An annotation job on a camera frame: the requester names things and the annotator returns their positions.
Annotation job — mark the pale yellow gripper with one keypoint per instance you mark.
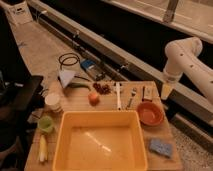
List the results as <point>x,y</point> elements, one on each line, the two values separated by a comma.
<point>166,90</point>

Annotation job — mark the green cup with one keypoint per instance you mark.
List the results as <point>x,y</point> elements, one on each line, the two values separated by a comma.
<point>45,124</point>

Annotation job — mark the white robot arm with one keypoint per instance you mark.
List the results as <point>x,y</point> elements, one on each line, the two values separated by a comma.
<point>182,58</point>

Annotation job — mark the small box with label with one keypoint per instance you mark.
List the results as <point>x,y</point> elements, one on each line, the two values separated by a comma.
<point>147,93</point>

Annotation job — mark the orange bowl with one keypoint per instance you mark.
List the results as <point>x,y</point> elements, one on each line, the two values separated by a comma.
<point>150,114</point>

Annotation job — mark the blue sponge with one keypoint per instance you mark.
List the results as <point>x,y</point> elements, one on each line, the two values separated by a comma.
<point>160,147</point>

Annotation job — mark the dark red grapes toy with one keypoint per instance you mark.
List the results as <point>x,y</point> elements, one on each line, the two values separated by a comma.
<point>102,89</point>

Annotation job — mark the blue black device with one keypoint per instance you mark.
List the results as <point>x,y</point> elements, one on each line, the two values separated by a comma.
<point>93,70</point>

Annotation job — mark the green cucumber toy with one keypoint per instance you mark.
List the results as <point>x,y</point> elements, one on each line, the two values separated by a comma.
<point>78,85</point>

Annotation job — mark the yellow plastic bin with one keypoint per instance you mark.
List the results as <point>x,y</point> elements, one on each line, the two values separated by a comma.
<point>100,141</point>

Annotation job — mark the white paper funnel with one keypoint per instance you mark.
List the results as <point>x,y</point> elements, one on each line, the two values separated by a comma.
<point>65,77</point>

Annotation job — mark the white cup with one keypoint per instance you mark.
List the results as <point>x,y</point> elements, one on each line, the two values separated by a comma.
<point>52,101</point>

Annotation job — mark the white box with label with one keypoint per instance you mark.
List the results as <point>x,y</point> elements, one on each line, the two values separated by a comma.
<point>19,13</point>

